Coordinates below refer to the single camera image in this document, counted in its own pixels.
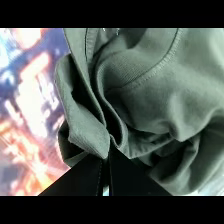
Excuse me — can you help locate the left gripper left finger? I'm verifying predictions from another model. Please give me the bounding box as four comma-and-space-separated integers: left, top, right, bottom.
38, 153, 110, 197

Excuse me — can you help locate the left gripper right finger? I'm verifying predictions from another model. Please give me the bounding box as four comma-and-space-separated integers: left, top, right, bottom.
109, 146, 173, 197

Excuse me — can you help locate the olive green T-shirt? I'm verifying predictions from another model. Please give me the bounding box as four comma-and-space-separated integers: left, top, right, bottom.
54, 27, 224, 197

